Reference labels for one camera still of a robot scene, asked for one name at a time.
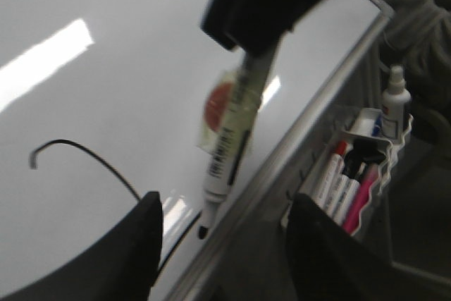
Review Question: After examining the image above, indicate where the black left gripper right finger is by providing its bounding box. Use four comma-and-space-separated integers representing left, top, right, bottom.
285, 193, 450, 300

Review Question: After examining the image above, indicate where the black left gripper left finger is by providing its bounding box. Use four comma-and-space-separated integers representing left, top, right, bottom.
5, 192, 163, 300

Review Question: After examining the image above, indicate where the black white whiteboard marker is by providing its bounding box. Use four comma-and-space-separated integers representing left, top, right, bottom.
197, 47, 276, 240

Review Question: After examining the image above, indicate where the red capped whiteboard marker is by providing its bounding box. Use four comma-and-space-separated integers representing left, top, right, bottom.
314, 140, 347, 208

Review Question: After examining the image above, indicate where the white whiteboard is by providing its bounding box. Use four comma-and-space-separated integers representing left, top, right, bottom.
0, 0, 395, 301

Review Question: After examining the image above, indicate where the pink highlighter pen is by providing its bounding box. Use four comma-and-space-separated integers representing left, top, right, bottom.
342, 164, 379, 234

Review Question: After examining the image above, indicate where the white plastic marker tray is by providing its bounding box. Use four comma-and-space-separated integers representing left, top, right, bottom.
288, 108, 413, 240

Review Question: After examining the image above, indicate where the black binder clip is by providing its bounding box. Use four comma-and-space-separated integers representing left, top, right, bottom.
342, 138, 385, 179

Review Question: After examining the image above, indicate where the white spray bottle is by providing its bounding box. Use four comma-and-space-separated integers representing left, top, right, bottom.
381, 65, 412, 144

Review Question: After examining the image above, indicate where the red round magnet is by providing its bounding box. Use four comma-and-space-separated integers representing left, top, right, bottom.
204, 82, 233, 132

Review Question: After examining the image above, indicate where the grey fabric cover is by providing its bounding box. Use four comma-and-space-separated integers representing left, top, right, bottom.
359, 0, 451, 140

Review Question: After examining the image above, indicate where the grey whiteboard ledge frame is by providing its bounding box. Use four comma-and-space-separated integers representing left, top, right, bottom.
163, 11, 389, 300

